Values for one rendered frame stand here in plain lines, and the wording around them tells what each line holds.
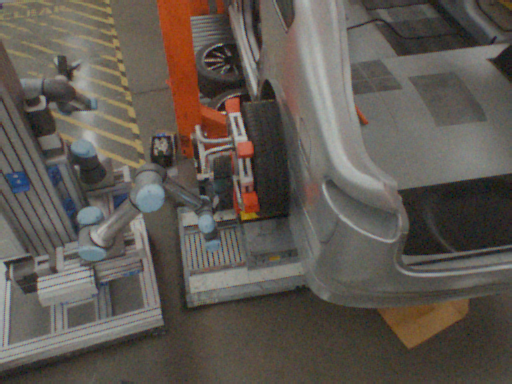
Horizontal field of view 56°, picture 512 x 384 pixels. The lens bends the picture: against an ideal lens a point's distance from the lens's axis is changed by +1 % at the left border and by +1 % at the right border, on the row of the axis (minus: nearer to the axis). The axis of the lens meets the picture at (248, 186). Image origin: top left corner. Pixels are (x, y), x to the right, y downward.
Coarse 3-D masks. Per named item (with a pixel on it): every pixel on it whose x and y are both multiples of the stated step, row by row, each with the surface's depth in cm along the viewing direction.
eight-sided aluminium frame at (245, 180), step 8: (232, 120) 260; (240, 120) 260; (232, 128) 257; (240, 128) 256; (240, 136) 251; (240, 160) 250; (248, 160) 251; (240, 168) 250; (248, 168) 251; (232, 176) 301; (240, 176) 251; (248, 176) 251; (240, 184) 254; (248, 184) 252; (248, 192) 261; (240, 200) 287; (240, 208) 279
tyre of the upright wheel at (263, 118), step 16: (256, 112) 256; (272, 112) 256; (256, 128) 248; (272, 128) 249; (256, 144) 246; (272, 144) 247; (256, 160) 246; (272, 160) 246; (256, 176) 252; (272, 176) 248; (288, 176) 249; (272, 192) 252; (288, 192) 254; (272, 208) 262; (288, 208) 266
